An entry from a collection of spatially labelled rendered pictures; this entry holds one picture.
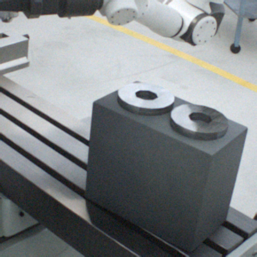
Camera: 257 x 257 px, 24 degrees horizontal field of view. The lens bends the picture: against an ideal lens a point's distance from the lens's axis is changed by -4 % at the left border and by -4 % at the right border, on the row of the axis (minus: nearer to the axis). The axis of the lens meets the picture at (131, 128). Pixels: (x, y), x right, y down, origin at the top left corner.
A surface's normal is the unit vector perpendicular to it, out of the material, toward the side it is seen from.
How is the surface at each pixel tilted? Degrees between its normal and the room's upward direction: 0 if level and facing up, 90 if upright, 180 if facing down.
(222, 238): 0
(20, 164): 0
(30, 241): 90
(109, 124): 90
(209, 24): 97
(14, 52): 90
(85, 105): 0
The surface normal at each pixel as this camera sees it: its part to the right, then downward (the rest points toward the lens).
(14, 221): 0.73, 0.40
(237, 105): 0.11, -0.87
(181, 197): -0.59, 0.34
